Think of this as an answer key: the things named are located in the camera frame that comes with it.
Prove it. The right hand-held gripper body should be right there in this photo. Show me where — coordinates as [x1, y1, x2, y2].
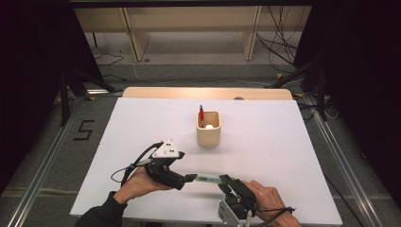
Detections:
[218, 180, 258, 227]

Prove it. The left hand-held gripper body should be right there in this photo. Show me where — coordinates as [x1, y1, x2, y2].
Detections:
[145, 139, 187, 191]

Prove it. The green highlighter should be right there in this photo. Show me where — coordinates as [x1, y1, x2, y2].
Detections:
[188, 172, 235, 185]

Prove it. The beige square pen holder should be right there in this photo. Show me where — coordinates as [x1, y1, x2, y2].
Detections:
[196, 110, 222, 148]

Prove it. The red pen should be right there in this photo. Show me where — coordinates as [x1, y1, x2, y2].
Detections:
[198, 104, 206, 128]

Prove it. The person's right hand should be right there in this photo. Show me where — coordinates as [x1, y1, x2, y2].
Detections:
[244, 180, 302, 227]

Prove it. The person's left hand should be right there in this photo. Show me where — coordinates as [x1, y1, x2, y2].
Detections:
[113, 166, 173, 205]

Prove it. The white board sheet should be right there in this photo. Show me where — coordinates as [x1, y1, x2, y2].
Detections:
[69, 96, 343, 227]

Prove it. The light wooden table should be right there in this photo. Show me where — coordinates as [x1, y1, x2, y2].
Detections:
[122, 87, 294, 101]

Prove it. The black tripod stand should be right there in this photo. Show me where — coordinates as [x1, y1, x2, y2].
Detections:
[264, 46, 329, 122]
[58, 67, 124, 127]

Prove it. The beige wooden desk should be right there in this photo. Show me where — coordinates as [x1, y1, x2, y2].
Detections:
[74, 7, 313, 62]

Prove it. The black curtain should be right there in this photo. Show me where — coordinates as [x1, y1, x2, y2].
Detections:
[292, 0, 401, 209]
[0, 0, 105, 194]

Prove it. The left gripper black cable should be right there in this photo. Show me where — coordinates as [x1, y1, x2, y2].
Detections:
[111, 141, 165, 187]

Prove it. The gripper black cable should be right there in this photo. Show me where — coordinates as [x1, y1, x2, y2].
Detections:
[111, 141, 165, 187]
[249, 206, 297, 227]

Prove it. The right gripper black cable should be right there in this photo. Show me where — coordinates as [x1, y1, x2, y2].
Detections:
[249, 206, 297, 227]

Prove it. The aluminium floor rail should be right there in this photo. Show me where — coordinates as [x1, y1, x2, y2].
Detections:
[6, 103, 83, 227]
[304, 94, 384, 227]

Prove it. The thin black floor cable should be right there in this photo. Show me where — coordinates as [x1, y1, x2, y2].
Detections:
[94, 52, 125, 66]

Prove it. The bundle of black cables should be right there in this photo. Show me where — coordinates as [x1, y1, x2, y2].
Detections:
[255, 5, 304, 74]

